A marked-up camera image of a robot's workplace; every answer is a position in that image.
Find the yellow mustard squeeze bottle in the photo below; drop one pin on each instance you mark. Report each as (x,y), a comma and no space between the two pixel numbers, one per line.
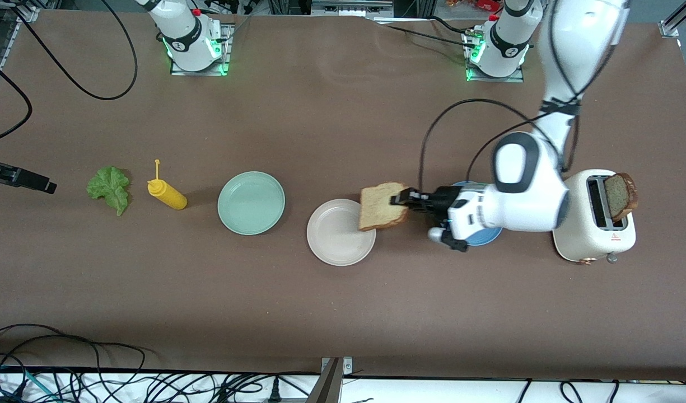
(169,197)

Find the blue plate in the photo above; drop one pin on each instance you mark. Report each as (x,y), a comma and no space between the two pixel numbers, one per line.
(485,238)

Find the brown bread slice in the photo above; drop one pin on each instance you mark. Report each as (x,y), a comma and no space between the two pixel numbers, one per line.
(620,196)
(379,207)

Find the black power plug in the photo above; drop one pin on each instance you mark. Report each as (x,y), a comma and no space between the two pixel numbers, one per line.
(274,392)

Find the aluminium profile post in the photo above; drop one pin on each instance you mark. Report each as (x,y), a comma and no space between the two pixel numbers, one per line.
(327,386)

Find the aluminium table frame rail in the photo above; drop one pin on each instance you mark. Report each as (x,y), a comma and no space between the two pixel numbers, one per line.
(670,27)
(26,12)

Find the white toaster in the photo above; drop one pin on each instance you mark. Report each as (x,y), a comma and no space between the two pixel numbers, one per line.
(589,235)

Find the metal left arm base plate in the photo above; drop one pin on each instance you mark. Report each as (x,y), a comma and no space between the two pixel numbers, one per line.
(494,79)

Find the green lettuce leaf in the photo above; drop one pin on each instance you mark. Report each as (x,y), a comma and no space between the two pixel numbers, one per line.
(110,187)

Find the grey metal box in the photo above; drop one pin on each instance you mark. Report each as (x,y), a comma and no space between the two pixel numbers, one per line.
(348,8)

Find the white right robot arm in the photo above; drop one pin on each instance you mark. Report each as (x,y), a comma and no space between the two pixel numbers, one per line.
(186,33)

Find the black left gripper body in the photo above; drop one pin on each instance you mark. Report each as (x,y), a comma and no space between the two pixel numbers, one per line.
(442,200)

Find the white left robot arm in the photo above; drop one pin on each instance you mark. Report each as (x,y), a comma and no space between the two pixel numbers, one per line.
(530,184)

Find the beige plate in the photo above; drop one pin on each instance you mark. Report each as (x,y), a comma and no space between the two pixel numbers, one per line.
(334,238)

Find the red orange object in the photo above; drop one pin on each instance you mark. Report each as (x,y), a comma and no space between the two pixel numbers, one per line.
(482,4)

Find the mint green plate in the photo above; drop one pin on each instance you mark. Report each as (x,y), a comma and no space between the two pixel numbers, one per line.
(251,202)

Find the small metal bracket plate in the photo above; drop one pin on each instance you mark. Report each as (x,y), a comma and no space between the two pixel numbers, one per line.
(347,366)

